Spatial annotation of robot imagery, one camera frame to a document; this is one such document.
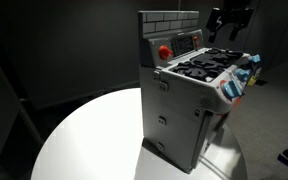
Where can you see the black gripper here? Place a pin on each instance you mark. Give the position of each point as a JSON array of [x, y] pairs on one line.
[[232, 17]]

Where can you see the orange stove button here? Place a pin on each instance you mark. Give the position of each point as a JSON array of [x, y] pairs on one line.
[[195, 41]]

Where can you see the large blue stove knob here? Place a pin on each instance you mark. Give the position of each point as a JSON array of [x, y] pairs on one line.
[[231, 90]]

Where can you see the grey toy stove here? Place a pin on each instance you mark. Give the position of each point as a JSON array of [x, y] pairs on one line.
[[180, 110]]

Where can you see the black stove burner grate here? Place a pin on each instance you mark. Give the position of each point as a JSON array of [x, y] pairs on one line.
[[205, 65]]

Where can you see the orange round stove knob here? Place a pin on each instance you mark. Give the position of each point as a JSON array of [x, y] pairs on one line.
[[165, 52]]

